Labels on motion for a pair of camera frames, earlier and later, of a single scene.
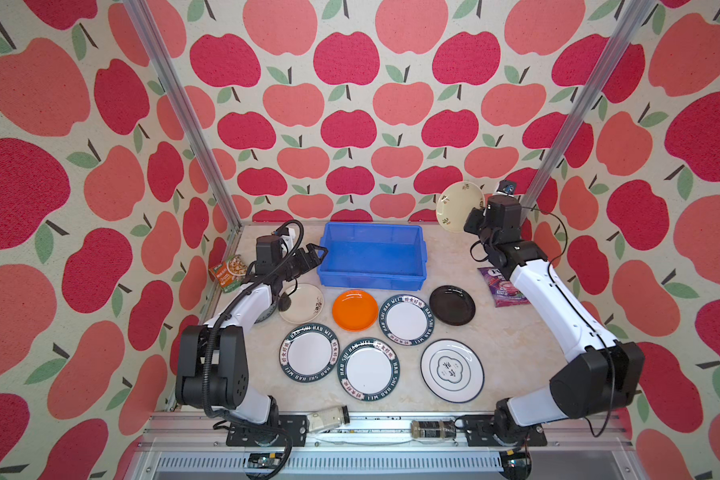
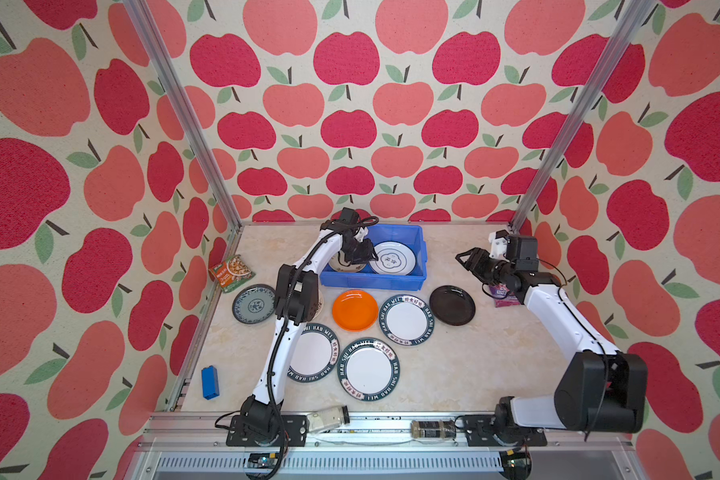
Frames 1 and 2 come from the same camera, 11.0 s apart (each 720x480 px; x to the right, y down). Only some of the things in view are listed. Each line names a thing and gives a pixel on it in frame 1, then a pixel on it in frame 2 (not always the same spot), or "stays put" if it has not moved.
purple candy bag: (504, 292) stays put
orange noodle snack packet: (230, 274) stays put
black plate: (452, 305) stays put
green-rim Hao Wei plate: (309, 353) stays put
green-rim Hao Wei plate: (406, 320) stays put
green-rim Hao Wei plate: (369, 369) stays put
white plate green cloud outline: (452, 371) -> (394, 258)
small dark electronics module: (433, 429) stays put
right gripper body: (478, 224) -> (503, 271)
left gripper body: (291, 267) -> (357, 253)
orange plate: (355, 310) stays put
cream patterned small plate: (454, 200) -> (339, 262)
